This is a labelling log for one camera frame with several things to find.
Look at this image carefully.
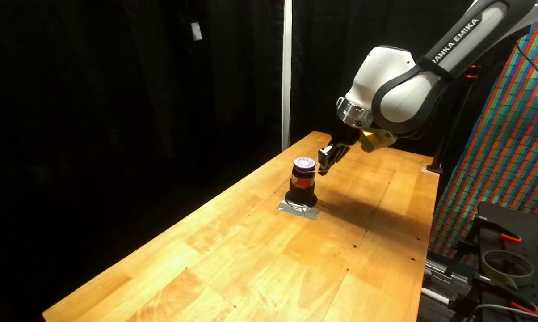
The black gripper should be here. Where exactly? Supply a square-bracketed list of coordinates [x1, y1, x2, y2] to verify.
[317, 129, 358, 176]

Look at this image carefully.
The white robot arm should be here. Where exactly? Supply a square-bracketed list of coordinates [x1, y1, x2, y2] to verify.
[317, 0, 538, 176]

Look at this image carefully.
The brown cup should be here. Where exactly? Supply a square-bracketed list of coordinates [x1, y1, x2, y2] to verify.
[285, 158, 316, 208]

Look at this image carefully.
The silver tape patch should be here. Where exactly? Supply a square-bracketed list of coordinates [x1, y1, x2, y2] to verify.
[278, 201, 317, 220]

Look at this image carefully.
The white vertical pole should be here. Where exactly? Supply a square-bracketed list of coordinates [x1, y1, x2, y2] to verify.
[280, 0, 292, 151]

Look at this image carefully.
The colourful striped panel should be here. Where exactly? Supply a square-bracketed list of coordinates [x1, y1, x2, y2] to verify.
[430, 22, 538, 256]

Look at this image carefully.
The small white tag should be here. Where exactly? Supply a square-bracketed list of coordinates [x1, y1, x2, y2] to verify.
[190, 22, 203, 42]

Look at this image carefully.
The black perforated side table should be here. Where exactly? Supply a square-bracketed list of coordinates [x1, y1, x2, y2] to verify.
[448, 203, 538, 315]

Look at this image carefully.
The roll of tape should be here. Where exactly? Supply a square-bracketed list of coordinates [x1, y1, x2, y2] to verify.
[480, 249, 534, 288]

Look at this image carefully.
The black cable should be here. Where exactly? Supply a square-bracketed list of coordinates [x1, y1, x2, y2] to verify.
[512, 38, 538, 95]

